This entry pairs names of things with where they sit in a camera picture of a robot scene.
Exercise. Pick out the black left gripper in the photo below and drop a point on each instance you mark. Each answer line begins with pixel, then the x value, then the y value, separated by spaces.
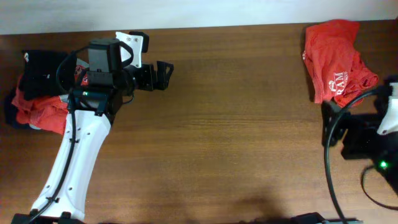
pixel 163 73

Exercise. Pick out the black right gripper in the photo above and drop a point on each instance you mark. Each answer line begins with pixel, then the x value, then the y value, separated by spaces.
pixel 358 126

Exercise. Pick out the black t-shirt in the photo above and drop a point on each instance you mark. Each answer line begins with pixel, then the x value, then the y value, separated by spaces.
pixel 46 73

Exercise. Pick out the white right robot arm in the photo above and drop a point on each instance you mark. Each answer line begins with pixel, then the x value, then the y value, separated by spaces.
pixel 388 170

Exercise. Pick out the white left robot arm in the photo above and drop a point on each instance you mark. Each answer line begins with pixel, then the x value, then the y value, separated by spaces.
pixel 112 75

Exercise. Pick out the red RAM t-shirt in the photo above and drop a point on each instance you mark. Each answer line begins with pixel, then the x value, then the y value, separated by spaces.
pixel 334 65

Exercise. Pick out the navy folded t-shirt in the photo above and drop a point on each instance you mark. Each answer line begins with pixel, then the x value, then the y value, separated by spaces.
pixel 10 112

